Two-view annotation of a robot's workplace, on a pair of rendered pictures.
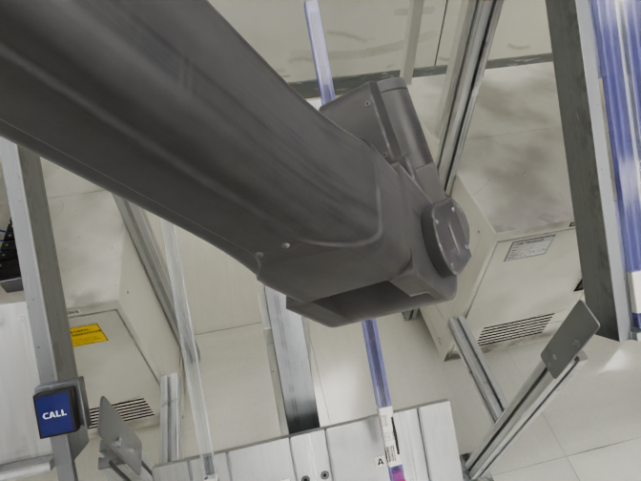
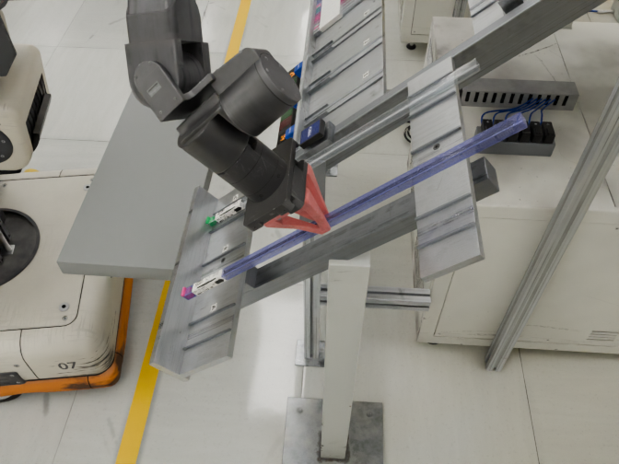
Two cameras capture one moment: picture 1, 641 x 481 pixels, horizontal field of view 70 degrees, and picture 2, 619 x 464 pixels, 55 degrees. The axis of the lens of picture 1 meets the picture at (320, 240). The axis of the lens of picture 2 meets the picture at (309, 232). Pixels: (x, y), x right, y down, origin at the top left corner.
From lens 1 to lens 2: 68 cm
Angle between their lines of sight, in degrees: 64
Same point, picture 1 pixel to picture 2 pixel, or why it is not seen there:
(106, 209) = not seen: hidden behind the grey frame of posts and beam
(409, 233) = (141, 43)
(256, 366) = (472, 429)
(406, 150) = (227, 90)
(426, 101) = not seen: outside the picture
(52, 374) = (338, 129)
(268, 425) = (400, 428)
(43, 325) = (364, 111)
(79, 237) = (537, 177)
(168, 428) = (379, 294)
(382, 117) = (234, 63)
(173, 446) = not seen: hidden behind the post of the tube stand
